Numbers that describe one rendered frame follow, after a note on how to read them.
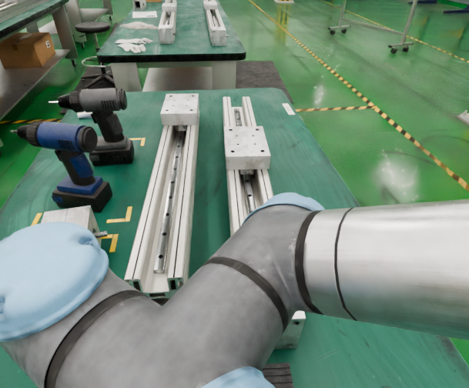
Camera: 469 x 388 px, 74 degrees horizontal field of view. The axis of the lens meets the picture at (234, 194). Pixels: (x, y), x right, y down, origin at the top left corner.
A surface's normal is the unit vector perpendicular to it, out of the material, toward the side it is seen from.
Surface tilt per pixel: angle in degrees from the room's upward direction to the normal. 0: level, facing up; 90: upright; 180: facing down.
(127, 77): 90
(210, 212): 0
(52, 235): 1
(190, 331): 5
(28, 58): 90
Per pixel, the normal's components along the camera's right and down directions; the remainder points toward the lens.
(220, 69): 0.12, 0.62
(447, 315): -0.59, 0.42
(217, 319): 0.23, -0.69
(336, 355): 0.01, -0.78
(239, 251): -0.20, -0.86
